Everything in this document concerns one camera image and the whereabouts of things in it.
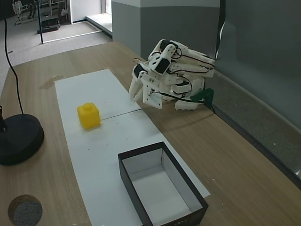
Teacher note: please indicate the brown cardboard box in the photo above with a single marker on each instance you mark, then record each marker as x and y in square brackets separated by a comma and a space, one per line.
[164, 188]

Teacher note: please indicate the black floor stand pole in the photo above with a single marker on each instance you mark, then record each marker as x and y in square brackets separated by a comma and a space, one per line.
[40, 21]

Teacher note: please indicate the yellow cube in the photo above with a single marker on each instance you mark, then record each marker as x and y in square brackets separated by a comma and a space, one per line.
[89, 116]

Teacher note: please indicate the green table clamp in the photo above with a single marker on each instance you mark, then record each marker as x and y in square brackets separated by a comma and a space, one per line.
[204, 95]

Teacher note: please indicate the black hanging strip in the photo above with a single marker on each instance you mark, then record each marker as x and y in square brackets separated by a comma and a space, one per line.
[221, 28]

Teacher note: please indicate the white wheeled frame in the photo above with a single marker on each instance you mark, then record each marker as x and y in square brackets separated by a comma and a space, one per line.
[23, 10]

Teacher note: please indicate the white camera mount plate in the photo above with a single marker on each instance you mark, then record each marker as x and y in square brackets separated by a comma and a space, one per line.
[154, 99]

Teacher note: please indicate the black case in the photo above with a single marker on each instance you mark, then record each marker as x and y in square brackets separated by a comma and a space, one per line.
[49, 24]

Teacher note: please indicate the black round lamp base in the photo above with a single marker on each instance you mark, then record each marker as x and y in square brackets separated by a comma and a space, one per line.
[18, 139]

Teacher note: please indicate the white paper sheet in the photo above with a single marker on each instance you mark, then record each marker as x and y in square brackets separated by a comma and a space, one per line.
[94, 94]
[105, 153]

